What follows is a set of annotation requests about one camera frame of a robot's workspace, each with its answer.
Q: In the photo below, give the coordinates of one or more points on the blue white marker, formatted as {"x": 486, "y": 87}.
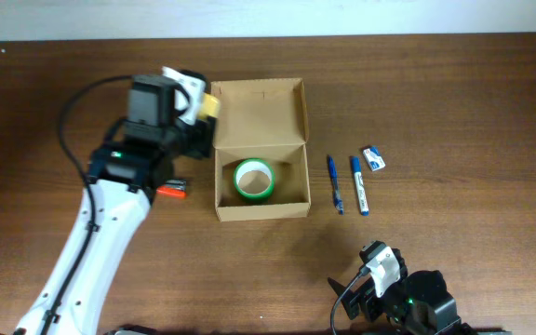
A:
{"x": 359, "y": 186}

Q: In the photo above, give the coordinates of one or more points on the blue ballpoint pen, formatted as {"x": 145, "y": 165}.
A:
{"x": 337, "y": 199}

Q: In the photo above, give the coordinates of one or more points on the green tape roll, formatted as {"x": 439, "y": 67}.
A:
{"x": 254, "y": 180}

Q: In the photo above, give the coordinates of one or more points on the white blue eraser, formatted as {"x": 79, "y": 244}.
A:
{"x": 373, "y": 158}

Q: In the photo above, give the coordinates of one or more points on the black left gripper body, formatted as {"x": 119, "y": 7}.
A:
{"x": 201, "y": 140}

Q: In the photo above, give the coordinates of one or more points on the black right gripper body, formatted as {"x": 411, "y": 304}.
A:
{"x": 354, "y": 299}

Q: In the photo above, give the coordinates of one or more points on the cardboard box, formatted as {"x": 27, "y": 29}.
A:
{"x": 265, "y": 119}

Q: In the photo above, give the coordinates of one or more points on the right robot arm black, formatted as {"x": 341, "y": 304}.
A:
{"x": 418, "y": 303}

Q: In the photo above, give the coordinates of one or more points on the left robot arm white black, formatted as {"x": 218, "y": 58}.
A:
{"x": 120, "y": 186}

